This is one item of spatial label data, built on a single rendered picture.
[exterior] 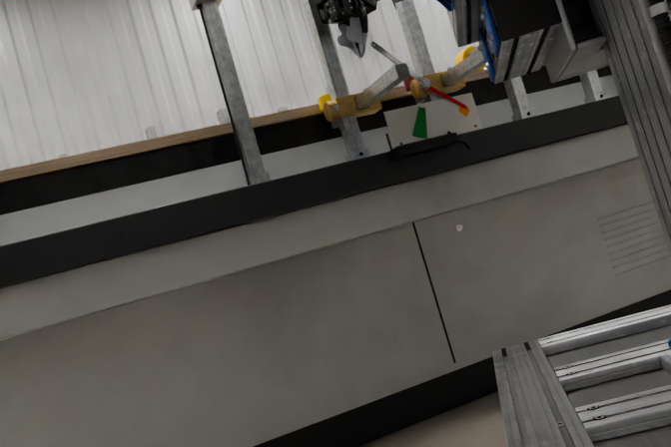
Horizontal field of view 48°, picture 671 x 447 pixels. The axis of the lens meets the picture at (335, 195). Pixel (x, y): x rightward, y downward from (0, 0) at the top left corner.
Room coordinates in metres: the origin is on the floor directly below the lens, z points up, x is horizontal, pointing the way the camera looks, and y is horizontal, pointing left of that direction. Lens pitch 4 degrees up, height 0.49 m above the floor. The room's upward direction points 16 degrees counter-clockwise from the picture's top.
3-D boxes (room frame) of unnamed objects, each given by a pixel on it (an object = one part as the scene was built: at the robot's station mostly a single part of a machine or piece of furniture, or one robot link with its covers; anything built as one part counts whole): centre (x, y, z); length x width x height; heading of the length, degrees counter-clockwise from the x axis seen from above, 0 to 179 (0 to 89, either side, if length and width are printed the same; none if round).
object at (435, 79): (1.93, -0.33, 0.85); 0.13 x 0.06 x 0.05; 111
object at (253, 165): (1.74, 0.16, 0.93); 0.05 x 0.04 x 0.45; 111
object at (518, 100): (2.01, -0.55, 0.86); 0.03 x 0.03 x 0.48; 21
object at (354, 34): (1.75, -0.15, 0.98); 0.06 x 0.03 x 0.09; 131
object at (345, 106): (1.84, -0.10, 0.84); 0.13 x 0.06 x 0.05; 111
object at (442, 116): (1.89, -0.29, 0.75); 0.26 x 0.01 x 0.10; 111
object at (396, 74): (1.79, -0.14, 0.83); 0.43 x 0.03 x 0.04; 21
